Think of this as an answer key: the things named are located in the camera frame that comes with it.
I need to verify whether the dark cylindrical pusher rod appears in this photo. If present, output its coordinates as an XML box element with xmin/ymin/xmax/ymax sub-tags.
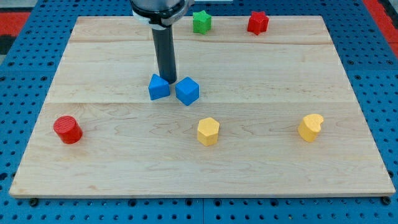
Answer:
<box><xmin>152</xmin><ymin>27</ymin><xmax>177</xmax><ymax>84</ymax></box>

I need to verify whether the blue triangle block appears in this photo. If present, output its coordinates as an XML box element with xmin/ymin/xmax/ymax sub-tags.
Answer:
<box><xmin>148</xmin><ymin>74</ymin><xmax>170</xmax><ymax>100</ymax></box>

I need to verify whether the blue cube block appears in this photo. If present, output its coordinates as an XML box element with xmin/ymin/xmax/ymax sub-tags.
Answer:
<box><xmin>175</xmin><ymin>77</ymin><xmax>200</xmax><ymax>106</ymax></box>

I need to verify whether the green star block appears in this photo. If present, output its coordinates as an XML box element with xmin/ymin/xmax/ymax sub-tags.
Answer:
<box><xmin>193</xmin><ymin>10</ymin><xmax>211</xmax><ymax>35</ymax></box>

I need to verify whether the red star block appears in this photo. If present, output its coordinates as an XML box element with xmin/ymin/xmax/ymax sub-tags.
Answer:
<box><xmin>247</xmin><ymin>11</ymin><xmax>269</xmax><ymax>35</ymax></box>

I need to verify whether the yellow hexagon block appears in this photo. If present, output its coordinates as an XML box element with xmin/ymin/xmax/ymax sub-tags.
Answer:
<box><xmin>197</xmin><ymin>117</ymin><xmax>220</xmax><ymax>146</ymax></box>

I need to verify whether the red cylinder block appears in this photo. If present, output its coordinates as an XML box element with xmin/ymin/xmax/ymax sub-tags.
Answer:
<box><xmin>53</xmin><ymin>115</ymin><xmax>83</xmax><ymax>144</ymax></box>

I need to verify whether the light wooden board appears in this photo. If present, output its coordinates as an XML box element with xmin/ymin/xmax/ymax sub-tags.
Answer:
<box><xmin>9</xmin><ymin>16</ymin><xmax>396</xmax><ymax>198</ymax></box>

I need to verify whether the yellow heart block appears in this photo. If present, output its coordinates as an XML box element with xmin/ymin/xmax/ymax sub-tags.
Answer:
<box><xmin>297</xmin><ymin>114</ymin><xmax>324</xmax><ymax>142</ymax></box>

